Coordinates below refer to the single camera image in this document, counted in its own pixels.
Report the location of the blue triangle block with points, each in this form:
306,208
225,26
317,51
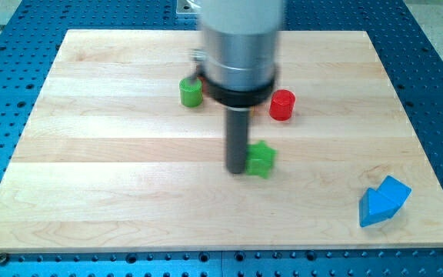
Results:
375,207

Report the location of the red cylinder block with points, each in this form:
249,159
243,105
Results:
282,104

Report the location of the green cylinder block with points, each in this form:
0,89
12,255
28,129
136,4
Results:
191,92

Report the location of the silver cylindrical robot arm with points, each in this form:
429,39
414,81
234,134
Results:
237,61

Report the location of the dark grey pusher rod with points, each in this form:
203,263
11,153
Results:
236,139

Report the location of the blue cube block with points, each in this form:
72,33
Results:
394,190

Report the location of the metal mounting plate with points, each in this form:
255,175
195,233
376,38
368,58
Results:
188,7

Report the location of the light wooden board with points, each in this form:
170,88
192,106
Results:
110,161

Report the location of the green star block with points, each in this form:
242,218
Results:
260,159

